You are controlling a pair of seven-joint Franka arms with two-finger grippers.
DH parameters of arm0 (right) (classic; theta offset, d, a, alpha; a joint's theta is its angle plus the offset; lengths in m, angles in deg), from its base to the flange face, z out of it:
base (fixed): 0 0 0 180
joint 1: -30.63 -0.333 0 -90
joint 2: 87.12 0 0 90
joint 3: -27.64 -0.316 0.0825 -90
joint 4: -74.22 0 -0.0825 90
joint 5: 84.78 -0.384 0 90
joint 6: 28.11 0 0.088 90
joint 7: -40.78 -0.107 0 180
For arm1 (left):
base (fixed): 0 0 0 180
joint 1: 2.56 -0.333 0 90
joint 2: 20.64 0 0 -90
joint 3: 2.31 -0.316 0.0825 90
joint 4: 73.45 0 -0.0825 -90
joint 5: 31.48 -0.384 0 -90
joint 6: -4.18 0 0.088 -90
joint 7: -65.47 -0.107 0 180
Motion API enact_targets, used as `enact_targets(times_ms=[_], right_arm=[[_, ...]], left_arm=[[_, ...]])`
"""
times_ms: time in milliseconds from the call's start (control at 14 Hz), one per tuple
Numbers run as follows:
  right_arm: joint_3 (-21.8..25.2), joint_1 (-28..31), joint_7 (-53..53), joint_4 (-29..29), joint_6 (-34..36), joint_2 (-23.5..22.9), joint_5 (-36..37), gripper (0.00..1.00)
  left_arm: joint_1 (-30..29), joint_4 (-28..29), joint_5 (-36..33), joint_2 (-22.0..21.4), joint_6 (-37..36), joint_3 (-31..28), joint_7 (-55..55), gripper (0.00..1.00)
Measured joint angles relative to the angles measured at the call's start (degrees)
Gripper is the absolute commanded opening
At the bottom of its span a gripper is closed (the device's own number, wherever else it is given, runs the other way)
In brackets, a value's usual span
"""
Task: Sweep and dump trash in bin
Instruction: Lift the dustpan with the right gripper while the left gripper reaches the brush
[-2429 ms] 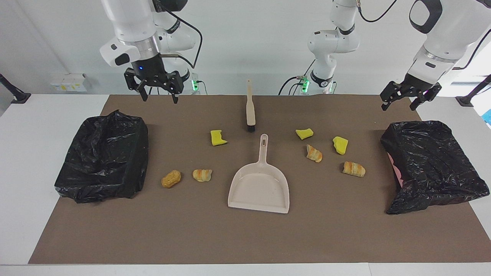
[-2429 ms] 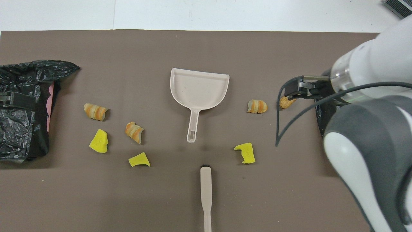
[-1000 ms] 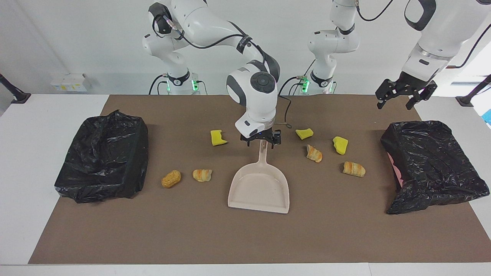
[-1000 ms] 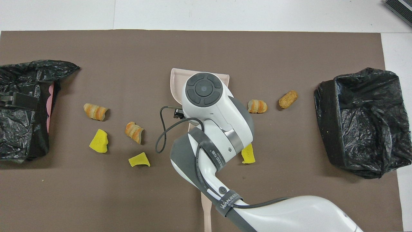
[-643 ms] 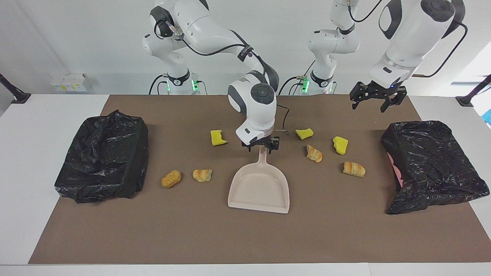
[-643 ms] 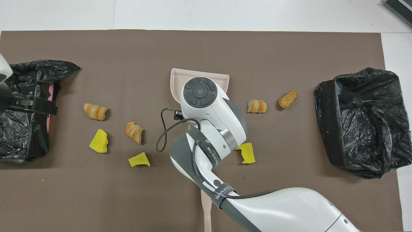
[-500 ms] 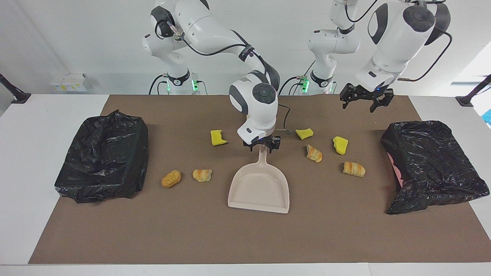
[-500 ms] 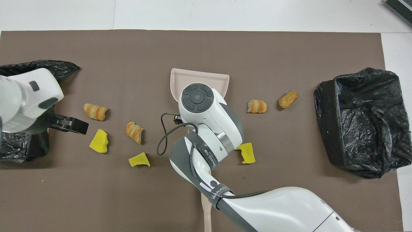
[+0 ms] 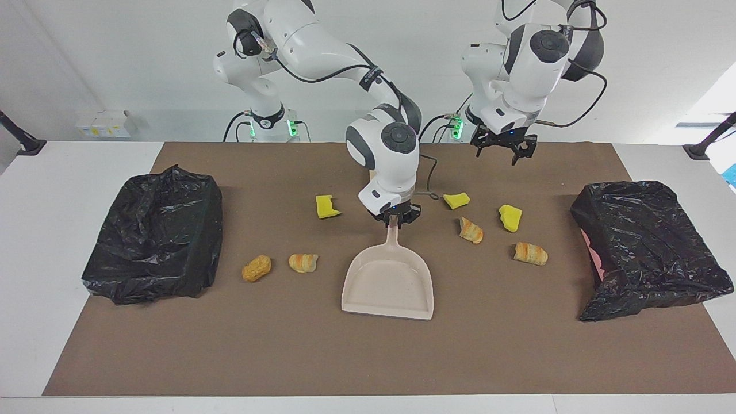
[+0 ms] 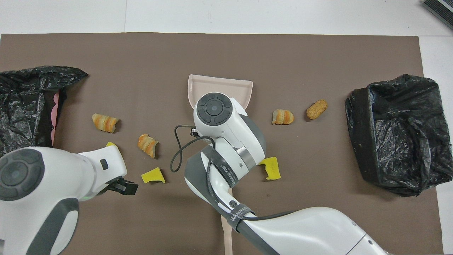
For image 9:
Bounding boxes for beige plastic dustpan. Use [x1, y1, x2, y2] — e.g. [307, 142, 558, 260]
[341, 216, 435, 321]

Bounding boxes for striped orange croissant piece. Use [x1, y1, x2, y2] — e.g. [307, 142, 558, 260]
[513, 241, 549, 267]
[458, 216, 484, 245]
[288, 253, 319, 274]

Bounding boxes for brown peanut shaped toy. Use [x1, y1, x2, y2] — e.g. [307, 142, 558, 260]
[241, 255, 272, 283]

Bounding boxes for black bag lined trash bin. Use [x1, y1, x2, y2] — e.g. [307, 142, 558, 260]
[81, 164, 224, 305]
[570, 181, 735, 323]

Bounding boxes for brown table mat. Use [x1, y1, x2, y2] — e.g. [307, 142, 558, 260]
[42, 142, 736, 397]

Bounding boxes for pink plastic basket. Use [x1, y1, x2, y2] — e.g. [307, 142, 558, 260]
[580, 229, 605, 282]

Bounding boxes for white box yellow labels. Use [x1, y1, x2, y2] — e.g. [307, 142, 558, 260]
[76, 110, 139, 139]

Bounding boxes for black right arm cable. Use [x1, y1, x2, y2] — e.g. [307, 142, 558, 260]
[233, 29, 440, 201]

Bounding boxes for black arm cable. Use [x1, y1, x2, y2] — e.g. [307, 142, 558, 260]
[233, 29, 440, 201]
[500, 0, 609, 128]

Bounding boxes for black base power cable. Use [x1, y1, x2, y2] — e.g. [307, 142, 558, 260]
[223, 111, 249, 143]
[419, 112, 462, 143]

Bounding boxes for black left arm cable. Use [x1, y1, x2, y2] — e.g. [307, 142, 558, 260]
[500, 0, 609, 128]

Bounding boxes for black camera stand base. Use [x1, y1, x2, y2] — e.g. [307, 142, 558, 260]
[0, 110, 48, 156]
[683, 112, 736, 161]

